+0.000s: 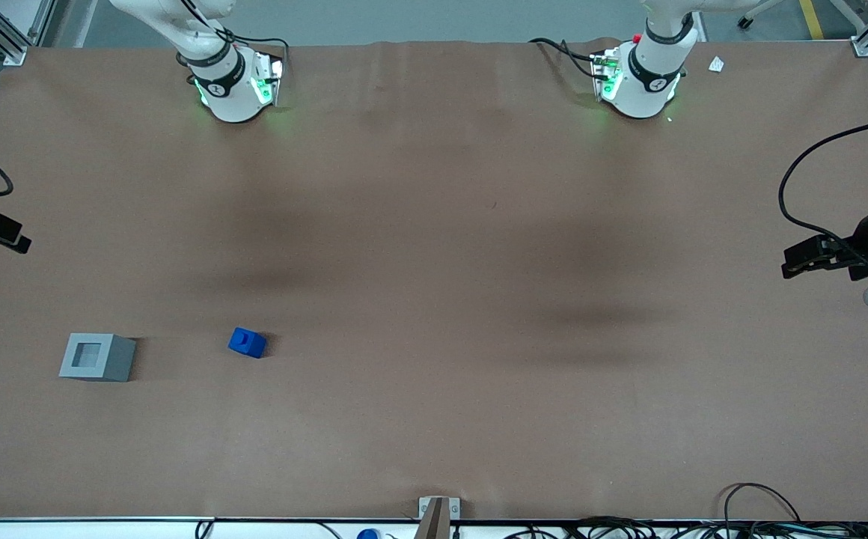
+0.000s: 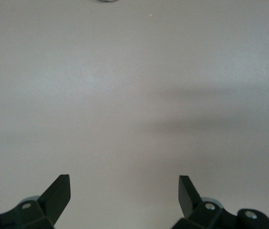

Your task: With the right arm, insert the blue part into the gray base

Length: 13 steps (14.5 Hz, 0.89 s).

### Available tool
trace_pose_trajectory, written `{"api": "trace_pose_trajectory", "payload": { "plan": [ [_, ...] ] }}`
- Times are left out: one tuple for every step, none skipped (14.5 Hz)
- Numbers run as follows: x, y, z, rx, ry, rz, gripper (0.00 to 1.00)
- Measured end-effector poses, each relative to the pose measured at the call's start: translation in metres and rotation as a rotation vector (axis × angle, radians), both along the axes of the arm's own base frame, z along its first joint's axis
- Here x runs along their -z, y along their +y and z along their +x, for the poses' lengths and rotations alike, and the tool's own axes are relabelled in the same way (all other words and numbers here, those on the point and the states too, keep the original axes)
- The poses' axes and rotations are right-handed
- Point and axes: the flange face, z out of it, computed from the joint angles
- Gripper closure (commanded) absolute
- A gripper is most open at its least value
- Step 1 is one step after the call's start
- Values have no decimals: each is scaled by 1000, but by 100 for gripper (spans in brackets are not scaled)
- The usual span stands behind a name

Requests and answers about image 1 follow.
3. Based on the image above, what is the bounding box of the long black left gripper cable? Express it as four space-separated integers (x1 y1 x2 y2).
778 117 868 270

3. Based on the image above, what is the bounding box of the tangled black cable bundle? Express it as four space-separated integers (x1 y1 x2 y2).
505 515 868 539

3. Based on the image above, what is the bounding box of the brown table cover sheet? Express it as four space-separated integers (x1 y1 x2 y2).
0 37 868 522

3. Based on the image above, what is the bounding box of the silver camera mount bracket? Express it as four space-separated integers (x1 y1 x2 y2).
414 496 462 539

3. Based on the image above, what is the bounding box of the arched black cable loop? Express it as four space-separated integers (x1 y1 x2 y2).
718 482 803 523

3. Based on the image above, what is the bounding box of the black left arm base cable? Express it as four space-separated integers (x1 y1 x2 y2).
529 37 601 80

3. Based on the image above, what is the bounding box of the black arm base cable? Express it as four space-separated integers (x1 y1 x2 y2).
178 0 290 64
529 37 601 80

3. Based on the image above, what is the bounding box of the blue plastic part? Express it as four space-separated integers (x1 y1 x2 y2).
227 327 267 359

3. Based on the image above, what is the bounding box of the white chair base with castor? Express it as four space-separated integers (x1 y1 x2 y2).
736 0 786 30

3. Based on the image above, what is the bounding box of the black right arm base cable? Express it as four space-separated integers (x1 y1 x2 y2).
178 0 290 64

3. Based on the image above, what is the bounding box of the gray square base block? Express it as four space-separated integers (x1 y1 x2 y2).
58 332 138 383

